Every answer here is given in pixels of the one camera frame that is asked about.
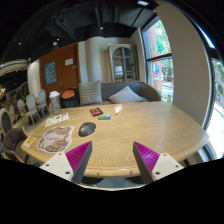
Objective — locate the blue poster on door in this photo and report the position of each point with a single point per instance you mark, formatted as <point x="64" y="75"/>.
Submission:
<point x="50" y="73"/>

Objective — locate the black bag with orange top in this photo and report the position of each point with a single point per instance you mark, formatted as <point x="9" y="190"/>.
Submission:
<point x="69" y="98"/>

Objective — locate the striped cushion left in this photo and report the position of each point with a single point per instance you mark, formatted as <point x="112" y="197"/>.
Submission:
<point x="90" y="92"/>

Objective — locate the striped cushion right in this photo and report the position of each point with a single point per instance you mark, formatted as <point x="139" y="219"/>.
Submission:
<point x="126" y="95"/>

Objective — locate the cat-shaped mouse pad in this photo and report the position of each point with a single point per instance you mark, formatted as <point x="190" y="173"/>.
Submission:
<point x="56" y="139"/>

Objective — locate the crumpled clear plastic wrapper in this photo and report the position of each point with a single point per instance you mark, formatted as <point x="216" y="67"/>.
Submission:
<point x="118" y="108"/>

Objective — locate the small green blue pack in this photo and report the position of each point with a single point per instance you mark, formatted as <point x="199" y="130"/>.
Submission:
<point x="104" y="117"/>

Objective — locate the grey sofa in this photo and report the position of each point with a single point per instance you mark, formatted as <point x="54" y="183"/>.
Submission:
<point x="145" y="91"/>

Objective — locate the dark armchair at table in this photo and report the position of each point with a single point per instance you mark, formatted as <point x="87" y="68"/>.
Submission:
<point x="13" y="138"/>

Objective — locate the arched mirror cabinet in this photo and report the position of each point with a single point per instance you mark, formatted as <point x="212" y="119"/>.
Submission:
<point x="123" y="61"/>

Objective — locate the wooden door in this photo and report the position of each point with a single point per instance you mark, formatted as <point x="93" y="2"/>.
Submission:
<point x="67" y="68"/>

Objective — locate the small yellow card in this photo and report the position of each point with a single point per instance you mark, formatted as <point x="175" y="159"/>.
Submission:
<point x="28" y="142"/>

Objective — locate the clear plastic water jug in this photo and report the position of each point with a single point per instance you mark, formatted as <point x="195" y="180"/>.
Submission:
<point x="55" y="102"/>

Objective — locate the white chair far left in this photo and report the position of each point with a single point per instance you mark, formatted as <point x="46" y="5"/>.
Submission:
<point x="22" y="110"/>

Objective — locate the white chair middle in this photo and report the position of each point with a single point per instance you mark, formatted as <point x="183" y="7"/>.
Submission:
<point x="32" y="107"/>

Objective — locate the dark grey computer mouse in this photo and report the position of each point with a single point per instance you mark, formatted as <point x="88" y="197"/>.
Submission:
<point x="86" y="129"/>

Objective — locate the striped cushion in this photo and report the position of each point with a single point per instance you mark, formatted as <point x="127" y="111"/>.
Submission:
<point x="126" y="95"/>
<point x="90" y="92"/>

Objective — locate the white chair near door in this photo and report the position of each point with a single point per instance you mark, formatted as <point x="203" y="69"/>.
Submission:
<point x="42" y="104"/>

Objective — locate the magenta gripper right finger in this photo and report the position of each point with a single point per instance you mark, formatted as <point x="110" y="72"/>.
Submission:
<point x="152" y="165"/>

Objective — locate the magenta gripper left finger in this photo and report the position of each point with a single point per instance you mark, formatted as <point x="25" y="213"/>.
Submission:
<point x="71" y="165"/>

